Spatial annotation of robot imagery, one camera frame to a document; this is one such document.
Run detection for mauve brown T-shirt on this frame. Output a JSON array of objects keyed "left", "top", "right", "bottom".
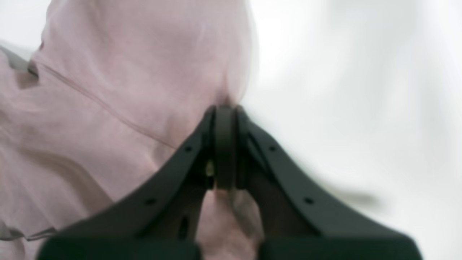
[{"left": 1, "top": 0, "right": 254, "bottom": 260}]

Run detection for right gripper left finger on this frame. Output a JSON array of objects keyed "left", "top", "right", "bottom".
[{"left": 38, "top": 106, "right": 235, "bottom": 260}]

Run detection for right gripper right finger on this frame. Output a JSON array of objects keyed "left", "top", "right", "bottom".
[{"left": 236, "top": 107, "right": 422, "bottom": 260}]

